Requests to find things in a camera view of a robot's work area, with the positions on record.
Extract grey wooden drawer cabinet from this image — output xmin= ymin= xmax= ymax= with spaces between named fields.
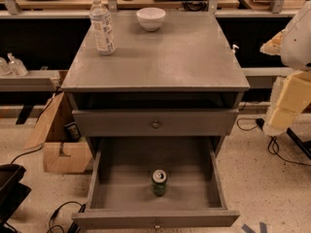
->
xmin=62 ymin=11 xmax=250 ymax=151

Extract clear plastic water bottle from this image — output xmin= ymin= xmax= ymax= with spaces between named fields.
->
xmin=89 ymin=0 xmax=116 ymax=55

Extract black floor cable left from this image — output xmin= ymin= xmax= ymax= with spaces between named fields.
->
xmin=47 ymin=200 xmax=87 ymax=233

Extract brown cardboard box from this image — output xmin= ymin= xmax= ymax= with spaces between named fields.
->
xmin=23 ymin=91 xmax=92 ymax=174

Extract grey top drawer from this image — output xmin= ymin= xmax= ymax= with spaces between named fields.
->
xmin=72 ymin=109 xmax=238 ymax=137

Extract white ceramic bowl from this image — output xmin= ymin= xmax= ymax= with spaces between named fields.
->
xmin=136 ymin=8 xmax=166 ymax=32

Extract black power adapter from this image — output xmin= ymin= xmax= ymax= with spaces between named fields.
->
xmin=256 ymin=118 xmax=264 ymax=129

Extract open grey middle drawer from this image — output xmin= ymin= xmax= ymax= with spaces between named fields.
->
xmin=72 ymin=137 xmax=239 ymax=229

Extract small white pump dispenser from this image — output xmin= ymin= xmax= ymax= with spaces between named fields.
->
xmin=231 ymin=44 xmax=239 ymax=53

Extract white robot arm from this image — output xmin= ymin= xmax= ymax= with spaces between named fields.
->
xmin=260 ymin=1 xmax=311 ymax=136

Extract green soda can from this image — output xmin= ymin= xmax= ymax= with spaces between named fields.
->
xmin=152 ymin=169 xmax=167 ymax=197

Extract black power cable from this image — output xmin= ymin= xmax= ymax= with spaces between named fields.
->
xmin=235 ymin=116 xmax=311 ymax=167

